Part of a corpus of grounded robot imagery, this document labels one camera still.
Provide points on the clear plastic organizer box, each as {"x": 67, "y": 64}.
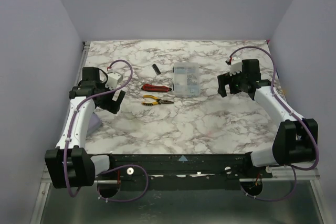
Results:
{"x": 186, "y": 79}

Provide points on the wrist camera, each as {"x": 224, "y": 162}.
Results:
{"x": 235, "y": 65}
{"x": 114, "y": 78}

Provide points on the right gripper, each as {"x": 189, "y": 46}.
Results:
{"x": 228, "y": 83}

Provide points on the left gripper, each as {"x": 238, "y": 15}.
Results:
{"x": 111, "y": 102}

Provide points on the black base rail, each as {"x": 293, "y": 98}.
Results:
{"x": 180, "y": 172}

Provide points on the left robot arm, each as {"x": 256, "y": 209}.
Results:
{"x": 69, "y": 164}

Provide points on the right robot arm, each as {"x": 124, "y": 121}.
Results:
{"x": 296, "y": 136}

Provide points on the aluminium frame rail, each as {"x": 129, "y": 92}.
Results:
{"x": 287, "y": 174}

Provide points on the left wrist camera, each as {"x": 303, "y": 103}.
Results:
{"x": 114, "y": 78}

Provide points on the red black utility knife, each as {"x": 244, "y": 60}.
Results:
{"x": 151, "y": 88}

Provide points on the yellow black pliers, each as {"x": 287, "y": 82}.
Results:
{"x": 157, "y": 101}

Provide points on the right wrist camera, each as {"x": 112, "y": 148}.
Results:
{"x": 235, "y": 65}

